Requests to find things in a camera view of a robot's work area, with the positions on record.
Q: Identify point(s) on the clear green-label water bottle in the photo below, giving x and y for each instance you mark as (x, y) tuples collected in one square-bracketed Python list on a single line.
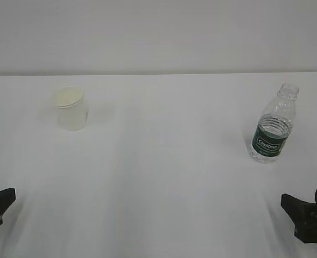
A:
[(275, 125)]

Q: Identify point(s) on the white paper cup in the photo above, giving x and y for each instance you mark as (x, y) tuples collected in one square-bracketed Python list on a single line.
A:
[(70, 107)]

